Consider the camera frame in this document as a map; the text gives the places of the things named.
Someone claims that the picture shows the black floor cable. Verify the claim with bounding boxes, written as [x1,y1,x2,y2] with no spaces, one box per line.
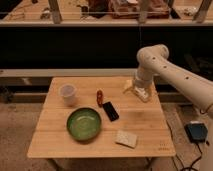
[164,114,213,171]

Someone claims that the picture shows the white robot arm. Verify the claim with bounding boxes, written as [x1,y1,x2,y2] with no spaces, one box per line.
[124,44,213,171]

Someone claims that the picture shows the white ceramic cup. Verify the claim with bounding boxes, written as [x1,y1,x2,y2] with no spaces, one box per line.
[59,84,76,106]

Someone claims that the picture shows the wooden table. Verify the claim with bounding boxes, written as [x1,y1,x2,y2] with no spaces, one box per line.
[26,76,177,171]

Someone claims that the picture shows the black rectangular eraser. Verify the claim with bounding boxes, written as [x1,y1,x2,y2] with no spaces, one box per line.
[103,102,119,121]

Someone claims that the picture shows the dark foot pedal box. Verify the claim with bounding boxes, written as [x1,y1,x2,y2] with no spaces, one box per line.
[184,123,208,143]

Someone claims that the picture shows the green ceramic bowl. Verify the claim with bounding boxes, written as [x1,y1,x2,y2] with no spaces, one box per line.
[66,108,102,141]

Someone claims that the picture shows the red small toy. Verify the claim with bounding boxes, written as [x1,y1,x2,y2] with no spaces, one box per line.
[96,90,103,107]

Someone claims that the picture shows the wooden workbench with clutter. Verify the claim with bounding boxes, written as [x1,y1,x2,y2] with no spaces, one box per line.
[0,0,213,26]

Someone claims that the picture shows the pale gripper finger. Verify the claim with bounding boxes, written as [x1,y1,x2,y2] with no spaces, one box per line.
[137,90,151,103]
[123,80,133,93]

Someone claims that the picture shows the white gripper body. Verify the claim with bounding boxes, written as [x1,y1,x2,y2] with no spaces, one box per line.
[133,75,153,94]

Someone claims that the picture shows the beige sponge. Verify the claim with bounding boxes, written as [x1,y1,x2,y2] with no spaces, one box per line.
[115,130,137,148]

